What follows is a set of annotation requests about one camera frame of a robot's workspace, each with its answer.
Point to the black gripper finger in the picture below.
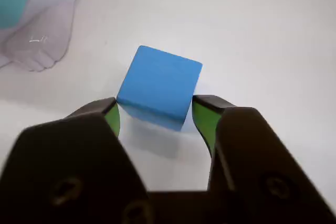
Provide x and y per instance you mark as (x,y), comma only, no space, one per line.
(252,155)
(65,161)

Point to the blue cube block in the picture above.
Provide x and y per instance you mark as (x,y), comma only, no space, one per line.
(157,85)

